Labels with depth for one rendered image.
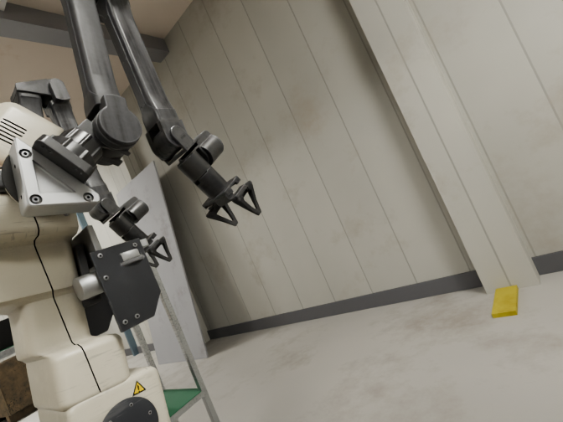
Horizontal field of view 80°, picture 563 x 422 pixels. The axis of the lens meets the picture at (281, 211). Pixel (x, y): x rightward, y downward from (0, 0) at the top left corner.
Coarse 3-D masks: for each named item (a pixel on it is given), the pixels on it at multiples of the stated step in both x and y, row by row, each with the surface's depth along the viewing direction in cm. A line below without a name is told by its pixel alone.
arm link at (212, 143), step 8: (176, 128) 71; (176, 136) 70; (184, 136) 72; (200, 136) 78; (208, 136) 80; (216, 136) 81; (184, 144) 71; (192, 144) 73; (200, 144) 78; (208, 144) 78; (216, 144) 80; (184, 152) 72; (208, 152) 78; (216, 152) 79; (168, 160) 76
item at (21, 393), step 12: (12, 360) 469; (0, 372) 454; (12, 372) 464; (24, 372) 475; (0, 384) 450; (12, 384) 459; (24, 384) 470; (0, 396) 453; (12, 396) 455; (24, 396) 465; (0, 408) 458; (12, 408) 450; (24, 408) 469; (36, 408) 480; (0, 420) 502; (12, 420) 454
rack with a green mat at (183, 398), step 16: (160, 288) 175; (176, 320) 175; (176, 336) 174; (0, 352) 122; (144, 352) 199; (192, 368) 172; (176, 400) 173; (192, 400) 166; (208, 400) 172; (176, 416) 158
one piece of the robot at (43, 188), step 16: (16, 144) 50; (16, 160) 50; (32, 160) 51; (48, 160) 52; (16, 176) 51; (32, 176) 50; (48, 176) 52; (64, 176) 53; (32, 192) 49; (48, 192) 51; (64, 192) 53; (80, 192) 54; (32, 208) 49; (48, 208) 51; (64, 208) 53; (80, 208) 56
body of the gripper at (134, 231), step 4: (132, 228) 103; (136, 228) 104; (128, 232) 102; (132, 232) 102; (136, 232) 103; (140, 232) 104; (124, 236) 102; (128, 236) 102; (132, 236) 102; (136, 236) 103; (140, 236) 104; (144, 236) 105; (148, 236) 105; (152, 236) 104; (128, 240) 103; (148, 240) 107; (144, 248) 101
